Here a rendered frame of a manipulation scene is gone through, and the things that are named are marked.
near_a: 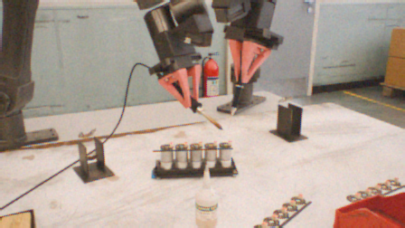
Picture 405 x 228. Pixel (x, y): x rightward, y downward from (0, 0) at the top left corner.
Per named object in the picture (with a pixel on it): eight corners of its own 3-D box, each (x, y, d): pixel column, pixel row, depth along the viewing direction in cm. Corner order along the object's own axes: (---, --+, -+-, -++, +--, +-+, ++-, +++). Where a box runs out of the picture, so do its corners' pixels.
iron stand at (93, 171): (107, 181, 77) (94, 137, 79) (118, 172, 70) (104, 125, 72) (78, 189, 74) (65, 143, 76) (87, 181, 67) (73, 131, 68)
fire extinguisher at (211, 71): (201, 107, 364) (201, 52, 347) (214, 105, 370) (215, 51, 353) (206, 111, 351) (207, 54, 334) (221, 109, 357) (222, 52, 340)
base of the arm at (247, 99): (268, 76, 120) (249, 73, 124) (235, 89, 105) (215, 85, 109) (267, 99, 123) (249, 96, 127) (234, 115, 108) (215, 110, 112)
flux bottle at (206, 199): (193, 228, 56) (192, 168, 53) (198, 215, 59) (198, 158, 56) (214, 231, 55) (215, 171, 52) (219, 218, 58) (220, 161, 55)
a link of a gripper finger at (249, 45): (241, 81, 66) (254, 31, 66) (213, 75, 71) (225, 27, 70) (263, 87, 71) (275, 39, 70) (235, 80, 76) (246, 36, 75)
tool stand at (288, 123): (292, 145, 96) (279, 106, 98) (316, 135, 87) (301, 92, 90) (274, 149, 93) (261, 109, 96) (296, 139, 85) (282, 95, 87)
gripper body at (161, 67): (204, 60, 76) (192, 26, 76) (170, 67, 69) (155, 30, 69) (184, 71, 81) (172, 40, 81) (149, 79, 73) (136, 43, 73)
